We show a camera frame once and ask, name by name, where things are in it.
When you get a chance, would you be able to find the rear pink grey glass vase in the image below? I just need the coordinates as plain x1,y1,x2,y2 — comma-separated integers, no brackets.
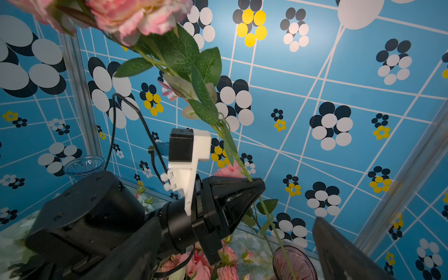
271,246,318,280

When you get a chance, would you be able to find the right corner aluminium post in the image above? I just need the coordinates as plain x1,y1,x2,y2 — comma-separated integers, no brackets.
355,102,448,256

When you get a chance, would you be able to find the corner aluminium post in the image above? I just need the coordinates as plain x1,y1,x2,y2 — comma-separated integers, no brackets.
355,102,448,256
33,20,104,158

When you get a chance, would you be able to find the blue purple glass vase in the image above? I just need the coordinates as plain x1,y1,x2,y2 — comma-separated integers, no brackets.
63,155,106,182

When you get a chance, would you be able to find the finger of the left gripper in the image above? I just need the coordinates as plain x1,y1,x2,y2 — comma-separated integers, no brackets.
203,176,266,210
201,196,256,239

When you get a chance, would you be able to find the left corner aluminium post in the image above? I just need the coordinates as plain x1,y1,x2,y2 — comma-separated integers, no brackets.
33,20,104,158

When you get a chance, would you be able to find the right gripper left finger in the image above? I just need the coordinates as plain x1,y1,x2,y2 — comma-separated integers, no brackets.
82,217,162,280

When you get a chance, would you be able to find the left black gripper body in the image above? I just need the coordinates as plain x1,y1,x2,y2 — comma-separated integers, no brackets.
25,171,222,266

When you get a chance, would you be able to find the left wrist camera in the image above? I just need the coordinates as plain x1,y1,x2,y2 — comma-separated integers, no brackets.
161,128,212,216

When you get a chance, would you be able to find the pile of artificial flowers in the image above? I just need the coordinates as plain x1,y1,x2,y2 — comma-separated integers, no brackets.
0,164,274,280

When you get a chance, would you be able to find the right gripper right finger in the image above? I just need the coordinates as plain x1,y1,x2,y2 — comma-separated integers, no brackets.
312,217,393,280

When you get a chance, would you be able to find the pink peony flower stem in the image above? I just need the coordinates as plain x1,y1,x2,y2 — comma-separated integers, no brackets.
14,1,277,279

